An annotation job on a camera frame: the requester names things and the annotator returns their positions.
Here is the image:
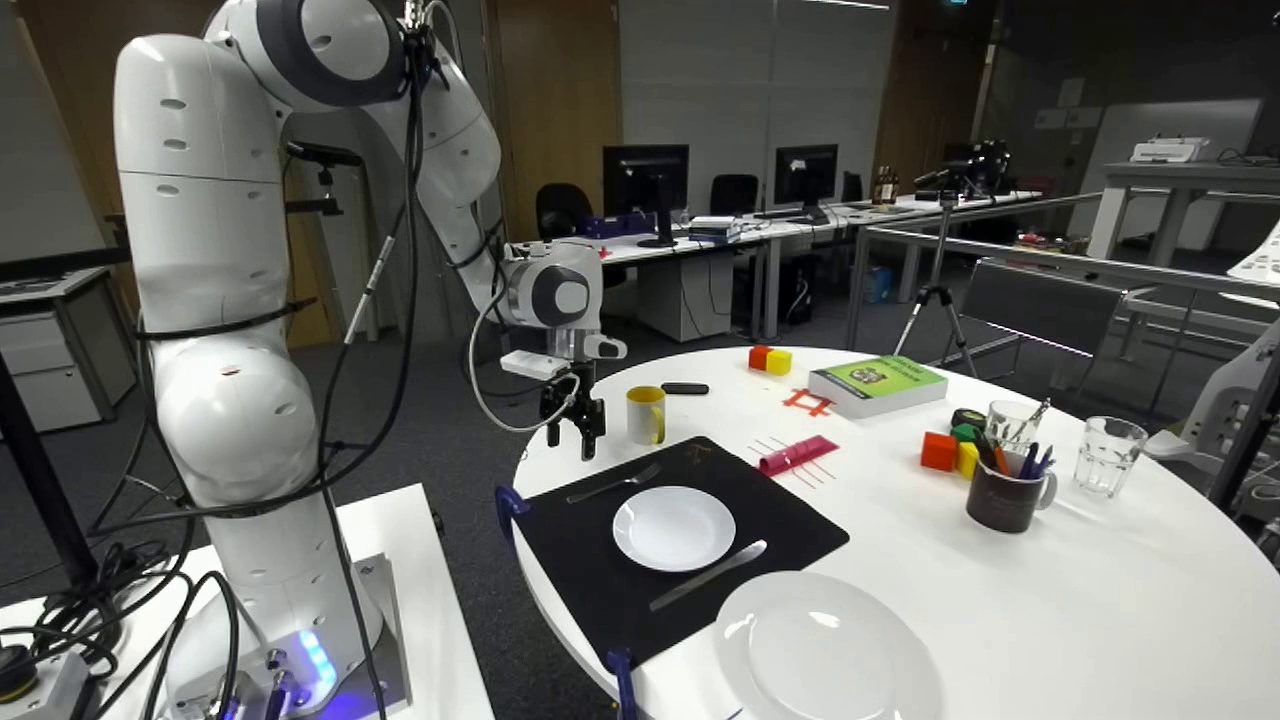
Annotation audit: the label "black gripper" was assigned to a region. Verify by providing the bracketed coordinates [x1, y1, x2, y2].
[538, 359, 603, 459]

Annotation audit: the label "small white plate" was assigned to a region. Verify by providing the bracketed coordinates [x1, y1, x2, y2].
[611, 484, 735, 571]

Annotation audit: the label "white robot base table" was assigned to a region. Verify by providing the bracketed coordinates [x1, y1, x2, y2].
[0, 481, 490, 720]

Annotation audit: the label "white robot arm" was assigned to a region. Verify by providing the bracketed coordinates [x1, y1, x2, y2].
[113, 0, 603, 715]

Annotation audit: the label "large white plate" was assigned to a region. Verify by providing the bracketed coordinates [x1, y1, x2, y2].
[715, 571, 942, 720]

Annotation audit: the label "yellow white mug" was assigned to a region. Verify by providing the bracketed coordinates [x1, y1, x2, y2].
[628, 382, 667, 449]

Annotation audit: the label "blue clamp left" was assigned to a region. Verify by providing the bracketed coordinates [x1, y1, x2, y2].
[490, 484, 526, 532]

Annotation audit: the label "blue clamp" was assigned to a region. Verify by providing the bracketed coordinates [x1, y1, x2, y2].
[603, 647, 639, 720]
[490, 484, 526, 532]

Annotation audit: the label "black placemat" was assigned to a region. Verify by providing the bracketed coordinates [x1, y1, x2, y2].
[520, 436, 848, 664]

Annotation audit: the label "red yellow cube pair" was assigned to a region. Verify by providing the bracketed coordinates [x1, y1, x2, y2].
[748, 344, 792, 376]

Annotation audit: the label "silver knife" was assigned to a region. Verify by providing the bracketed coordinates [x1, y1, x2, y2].
[649, 540, 768, 612]

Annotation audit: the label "blue clamp right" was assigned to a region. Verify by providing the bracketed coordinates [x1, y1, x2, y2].
[603, 647, 639, 720]

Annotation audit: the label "left computer monitor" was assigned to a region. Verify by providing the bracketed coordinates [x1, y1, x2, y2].
[603, 145, 688, 248]

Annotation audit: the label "computer monitor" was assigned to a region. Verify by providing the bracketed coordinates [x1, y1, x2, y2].
[603, 145, 688, 248]
[771, 145, 837, 218]

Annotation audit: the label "green book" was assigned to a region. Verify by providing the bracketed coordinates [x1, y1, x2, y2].
[807, 355, 949, 421]

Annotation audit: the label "right computer monitor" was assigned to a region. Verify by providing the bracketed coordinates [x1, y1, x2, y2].
[771, 145, 837, 218]

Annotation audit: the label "orange yellow green blocks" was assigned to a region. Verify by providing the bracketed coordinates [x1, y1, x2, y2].
[918, 406, 987, 476]

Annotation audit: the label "dark pen cup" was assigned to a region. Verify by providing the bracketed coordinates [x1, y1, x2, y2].
[965, 400, 1054, 532]

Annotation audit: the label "clear drinking glass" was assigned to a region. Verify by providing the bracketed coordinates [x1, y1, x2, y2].
[1071, 417, 1149, 499]

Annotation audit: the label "camera tripod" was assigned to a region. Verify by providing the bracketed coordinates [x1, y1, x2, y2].
[891, 139, 1010, 359]

